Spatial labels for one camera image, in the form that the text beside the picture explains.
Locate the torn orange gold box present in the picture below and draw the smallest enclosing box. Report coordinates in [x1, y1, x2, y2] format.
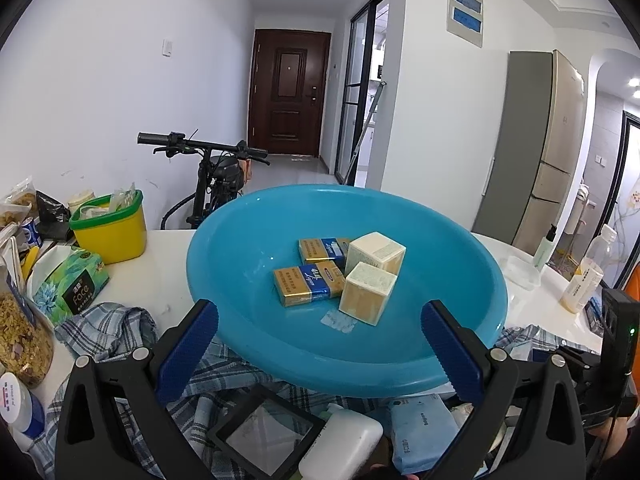
[298, 236, 353, 273]

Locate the grey refrigerator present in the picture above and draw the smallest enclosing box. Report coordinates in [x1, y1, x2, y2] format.
[472, 50, 587, 256]

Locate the green tissue pack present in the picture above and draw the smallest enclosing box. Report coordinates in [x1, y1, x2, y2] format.
[32, 250, 111, 326]

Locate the black square frame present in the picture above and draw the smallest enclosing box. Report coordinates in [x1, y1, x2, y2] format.
[206, 385, 328, 478]

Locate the cream box with orange sides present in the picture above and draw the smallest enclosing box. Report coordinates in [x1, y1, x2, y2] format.
[344, 231, 407, 278]

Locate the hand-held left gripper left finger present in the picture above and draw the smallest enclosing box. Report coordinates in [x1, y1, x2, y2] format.
[54, 299, 221, 480]

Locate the clear plastic drink bottle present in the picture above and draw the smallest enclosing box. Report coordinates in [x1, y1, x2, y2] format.
[559, 224, 618, 315]

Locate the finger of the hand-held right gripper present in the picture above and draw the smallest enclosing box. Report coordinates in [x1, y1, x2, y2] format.
[532, 344, 603, 388]

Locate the small blue pack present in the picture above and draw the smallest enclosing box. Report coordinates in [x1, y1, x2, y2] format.
[585, 297, 606, 333]

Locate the clear snack bag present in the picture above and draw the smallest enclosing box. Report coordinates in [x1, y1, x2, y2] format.
[0, 176, 38, 226]

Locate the orange chair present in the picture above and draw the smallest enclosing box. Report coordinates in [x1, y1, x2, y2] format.
[620, 275, 640, 306]

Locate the pale green pump bottle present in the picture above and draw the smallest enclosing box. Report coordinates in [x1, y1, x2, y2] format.
[532, 223, 557, 268]

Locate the blue plaid shirt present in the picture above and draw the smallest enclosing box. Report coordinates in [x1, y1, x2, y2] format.
[30, 301, 606, 480]

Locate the grey mop pole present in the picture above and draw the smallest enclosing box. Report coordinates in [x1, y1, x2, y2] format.
[342, 80, 387, 184]

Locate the beige cardboard box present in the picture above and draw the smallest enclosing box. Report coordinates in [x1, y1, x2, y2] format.
[339, 261, 398, 327]

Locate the dark snack bag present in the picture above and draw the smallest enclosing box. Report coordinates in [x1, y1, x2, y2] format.
[35, 190, 71, 238]

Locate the light blue packet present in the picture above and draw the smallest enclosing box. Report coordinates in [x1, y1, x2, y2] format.
[387, 394, 461, 473]

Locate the wall panel with blue covers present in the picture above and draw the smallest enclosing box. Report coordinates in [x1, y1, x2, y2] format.
[446, 0, 485, 48]

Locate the white plastic bottle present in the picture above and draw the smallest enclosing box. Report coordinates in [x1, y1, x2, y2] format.
[298, 402, 385, 480]

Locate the white jar blue label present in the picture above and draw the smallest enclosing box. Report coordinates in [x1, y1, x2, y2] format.
[0, 372, 46, 441]

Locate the white desktop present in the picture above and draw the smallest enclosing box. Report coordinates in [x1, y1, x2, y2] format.
[20, 230, 606, 461]

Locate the clear plastic container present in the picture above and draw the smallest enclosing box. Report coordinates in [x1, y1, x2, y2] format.
[497, 255, 543, 291]

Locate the clear cereal jar black lid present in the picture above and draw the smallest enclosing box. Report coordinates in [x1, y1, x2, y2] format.
[0, 237, 56, 388]

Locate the yellow container green rim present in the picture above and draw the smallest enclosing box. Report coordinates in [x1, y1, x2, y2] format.
[69, 189, 148, 265]

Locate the dark brown door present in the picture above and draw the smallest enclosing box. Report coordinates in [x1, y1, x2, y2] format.
[248, 29, 332, 157]

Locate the blue plastic basin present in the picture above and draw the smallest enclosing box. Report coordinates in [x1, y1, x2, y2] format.
[186, 184, 509, 397]

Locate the black bicycle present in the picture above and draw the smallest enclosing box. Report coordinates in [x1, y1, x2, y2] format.
[137, 131, 271, 231]

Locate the orange box with blue stripe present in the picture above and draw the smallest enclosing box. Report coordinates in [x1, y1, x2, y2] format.
[273, 261, 346, 308]

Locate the small white jar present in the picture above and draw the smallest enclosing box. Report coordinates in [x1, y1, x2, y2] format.
[67, 189, 96, 213]

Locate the black framed glass door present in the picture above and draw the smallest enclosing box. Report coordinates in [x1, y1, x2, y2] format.
[336, 0, 391, 186]

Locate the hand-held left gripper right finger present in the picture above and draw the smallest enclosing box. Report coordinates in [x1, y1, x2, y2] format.
[420, 300, 587, 480]

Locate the blue can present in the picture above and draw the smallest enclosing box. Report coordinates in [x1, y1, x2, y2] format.
[20, 220, 43, 251]

